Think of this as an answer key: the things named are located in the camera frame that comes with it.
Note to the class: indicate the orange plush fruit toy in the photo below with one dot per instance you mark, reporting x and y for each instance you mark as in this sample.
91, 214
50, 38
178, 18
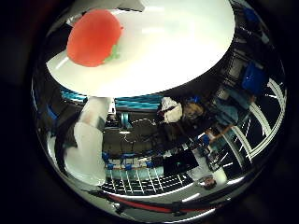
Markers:
93, 37

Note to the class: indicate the cyan striped panel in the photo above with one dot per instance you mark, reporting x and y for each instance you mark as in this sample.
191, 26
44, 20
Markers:
137, 102

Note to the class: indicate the person in brown top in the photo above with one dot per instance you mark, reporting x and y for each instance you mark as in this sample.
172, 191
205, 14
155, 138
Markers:
193, 112

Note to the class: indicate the blue chair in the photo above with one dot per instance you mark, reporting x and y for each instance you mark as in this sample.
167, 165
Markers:
253, 79

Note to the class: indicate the black monitor screen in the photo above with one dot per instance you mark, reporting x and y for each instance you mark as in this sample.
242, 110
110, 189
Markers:
180, 162

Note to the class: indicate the person in white shirt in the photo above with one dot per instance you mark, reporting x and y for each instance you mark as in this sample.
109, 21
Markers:
204, 169

